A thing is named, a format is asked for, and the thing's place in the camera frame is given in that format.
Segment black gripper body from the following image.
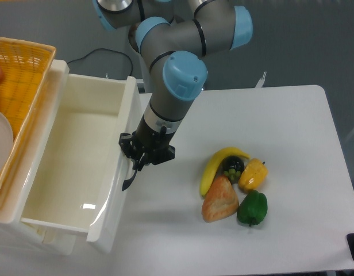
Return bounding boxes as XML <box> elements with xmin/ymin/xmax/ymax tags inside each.
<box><xmin>134</xmin><ymin>123</ymin><xmax>173</xmax><ymax>152</ymax></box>

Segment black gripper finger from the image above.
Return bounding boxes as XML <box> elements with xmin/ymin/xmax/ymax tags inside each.
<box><xmin>118</xmin><ymin>132</ymin><xmax>145</xmax><ymax>170</ymax></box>
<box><xmin>136</xmin><ymin>145</ymin><xmax>175</xmax><ymax>171</ymax></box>

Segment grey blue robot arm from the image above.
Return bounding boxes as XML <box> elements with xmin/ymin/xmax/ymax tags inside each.
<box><xmin>93</xmin><ymin>1</ymin><xmax>253</xmax><ymax>171</ymax></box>

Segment white drawer cabinet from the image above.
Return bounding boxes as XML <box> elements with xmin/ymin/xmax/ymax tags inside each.
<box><xmin>0</xmin><ymin>60</ymin><xmax>76</xmax><ymax>255</ymax></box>

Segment yellow banana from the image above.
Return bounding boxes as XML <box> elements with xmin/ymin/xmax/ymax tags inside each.
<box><xmin>199</xmin><ymin>147</ymin><xmax>251</xmax><ymax>198</ymax></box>

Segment triangular bread loaf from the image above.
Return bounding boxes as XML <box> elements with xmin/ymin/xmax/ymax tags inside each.
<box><xmin>201</xmin><ymin>175</ymin><xmax>239</xmax><ymax>223</ymax></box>

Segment yellow bell pepper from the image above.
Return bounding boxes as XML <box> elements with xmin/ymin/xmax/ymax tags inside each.
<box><xmin>238</xmin><ymin>158</ymin><xmax>268</xmax><ymax>193</ymax></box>

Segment green bell pepper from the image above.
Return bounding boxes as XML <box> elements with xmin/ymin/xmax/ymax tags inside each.
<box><xmin>237</xmin><ymin>190</ymin><xmax>268</xmax><ymax>226</ymax></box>

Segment white plate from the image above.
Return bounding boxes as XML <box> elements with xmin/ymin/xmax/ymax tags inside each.
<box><xmin>0</xmin><ymin>112</ymin><xmax>13</xmax><ymax>172</ymax></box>

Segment yellow wicker basket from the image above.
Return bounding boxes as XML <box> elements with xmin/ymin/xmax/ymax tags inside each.
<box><xmin>0</xmin><ymin>37</ymin><xmax>56</xmax><ymax>193</ymax></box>

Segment black floor cable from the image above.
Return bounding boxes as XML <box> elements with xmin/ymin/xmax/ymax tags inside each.
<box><xmin>66</xmin><ymin>47</ymin><xmax>134</xmax><ymax>78</ymax></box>

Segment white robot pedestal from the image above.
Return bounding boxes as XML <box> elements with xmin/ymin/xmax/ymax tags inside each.
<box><xmin>128</xmin><ymin>22</ymin><xmax>208</xmax><ymax>94</ymax></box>

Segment white table bracket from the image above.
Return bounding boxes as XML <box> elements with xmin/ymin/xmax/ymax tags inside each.
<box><xmin>255</xmin><ymin>71</ymin><xmax>267</xmax><ymax>89</ymax></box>

